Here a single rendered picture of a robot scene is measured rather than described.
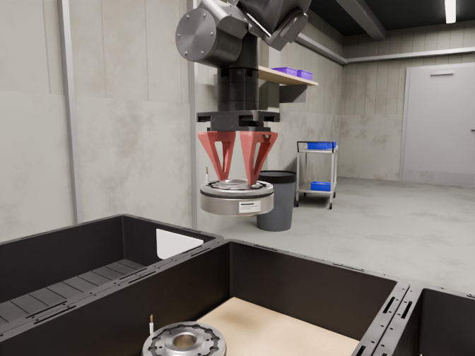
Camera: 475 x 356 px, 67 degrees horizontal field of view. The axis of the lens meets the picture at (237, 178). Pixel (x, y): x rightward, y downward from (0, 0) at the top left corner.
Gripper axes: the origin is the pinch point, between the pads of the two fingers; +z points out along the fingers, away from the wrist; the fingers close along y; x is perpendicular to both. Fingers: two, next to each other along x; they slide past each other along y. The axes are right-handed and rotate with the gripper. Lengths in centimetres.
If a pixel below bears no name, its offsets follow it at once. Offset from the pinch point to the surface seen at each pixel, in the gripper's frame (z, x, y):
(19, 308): 22.6, -16.1, -32.6
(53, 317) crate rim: 12.9, -23.2, -7.1
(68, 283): 22.2, -6.6, -34.5
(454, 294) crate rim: 12.6, 7.1, 26.7
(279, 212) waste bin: 76, 282, -146
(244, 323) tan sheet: 22.4, 1.3, 0.4
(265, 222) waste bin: 88, 277, -160
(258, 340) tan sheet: 22.5, -1.1, 4.4
